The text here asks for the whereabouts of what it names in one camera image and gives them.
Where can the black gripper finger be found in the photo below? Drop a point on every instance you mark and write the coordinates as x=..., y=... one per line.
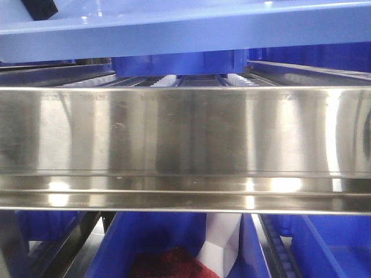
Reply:
x=40, y=9

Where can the blue plastic tray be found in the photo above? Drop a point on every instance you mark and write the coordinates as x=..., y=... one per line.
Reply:
x=95, y=29

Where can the blue bin upper centre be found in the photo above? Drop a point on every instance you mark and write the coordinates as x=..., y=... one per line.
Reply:
x=197, y=63

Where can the blue bin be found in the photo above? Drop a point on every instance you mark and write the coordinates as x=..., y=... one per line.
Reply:
x=353, y=57
x=326, y=245
x=197, y=63
x=148, y=232
x=45, y=225

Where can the blue bin lower left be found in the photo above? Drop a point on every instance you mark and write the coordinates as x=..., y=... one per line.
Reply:
x=45, y=225

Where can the blue bin lower centre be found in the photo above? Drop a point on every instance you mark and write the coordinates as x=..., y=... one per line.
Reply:
x=148, y=232

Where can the dark red cloth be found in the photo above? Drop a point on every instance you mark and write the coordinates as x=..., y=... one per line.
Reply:
x=176, y=262

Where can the white box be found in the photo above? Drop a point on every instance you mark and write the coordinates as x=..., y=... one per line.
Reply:
x=220, y=249

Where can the blue bin upper right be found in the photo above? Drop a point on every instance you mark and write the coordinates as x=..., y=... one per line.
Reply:
x=353, y=57

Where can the blue bin lower right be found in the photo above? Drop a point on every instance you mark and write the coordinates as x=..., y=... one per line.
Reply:
x=326, y=245

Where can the stainless steel shelf rail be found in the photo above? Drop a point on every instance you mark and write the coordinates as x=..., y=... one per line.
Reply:
x=209, y=149

